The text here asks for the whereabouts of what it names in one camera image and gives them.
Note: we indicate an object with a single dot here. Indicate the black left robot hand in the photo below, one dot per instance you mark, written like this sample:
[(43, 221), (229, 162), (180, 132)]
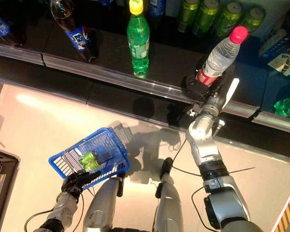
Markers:
[(73, 182)]

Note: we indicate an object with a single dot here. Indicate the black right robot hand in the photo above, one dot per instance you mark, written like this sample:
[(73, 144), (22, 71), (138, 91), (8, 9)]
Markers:
[(222, 87)]

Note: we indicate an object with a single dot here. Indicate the clear water bottle red cap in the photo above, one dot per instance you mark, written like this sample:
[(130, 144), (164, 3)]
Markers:
[(220, 55)]

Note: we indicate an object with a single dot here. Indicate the blue plastic shopping basket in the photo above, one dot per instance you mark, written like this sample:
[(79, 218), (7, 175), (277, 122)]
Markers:
[(99, 131)]

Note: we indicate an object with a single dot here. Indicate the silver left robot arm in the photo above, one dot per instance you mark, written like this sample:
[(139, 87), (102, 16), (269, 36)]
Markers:
[(62, 210)]

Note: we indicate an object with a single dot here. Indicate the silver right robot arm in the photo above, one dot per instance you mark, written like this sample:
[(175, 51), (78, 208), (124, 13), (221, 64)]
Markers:
[(205, 142)]

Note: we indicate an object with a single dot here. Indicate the silver left robot leg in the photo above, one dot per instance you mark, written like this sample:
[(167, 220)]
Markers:
[(104, 205)]

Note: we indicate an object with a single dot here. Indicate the silver robot leg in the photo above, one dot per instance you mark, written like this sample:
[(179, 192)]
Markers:
[(104, 205), (169, 205)]

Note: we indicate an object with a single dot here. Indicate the white blue cookie box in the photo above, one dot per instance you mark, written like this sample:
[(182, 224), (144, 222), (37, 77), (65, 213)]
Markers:
[(284, 64)]

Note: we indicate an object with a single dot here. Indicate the black low shelf unit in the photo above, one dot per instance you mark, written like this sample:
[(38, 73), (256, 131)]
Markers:
[(2, 169)]

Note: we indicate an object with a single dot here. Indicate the green soda bottle yellow cap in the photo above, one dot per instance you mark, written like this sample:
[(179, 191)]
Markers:
[(138, 48)]

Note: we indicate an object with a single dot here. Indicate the silver right robot leg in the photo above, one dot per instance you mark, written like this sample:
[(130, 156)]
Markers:
[(169, 205)]

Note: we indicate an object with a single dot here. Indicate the black base plinth board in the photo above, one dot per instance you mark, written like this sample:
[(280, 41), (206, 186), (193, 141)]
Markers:
[(62, 82)]

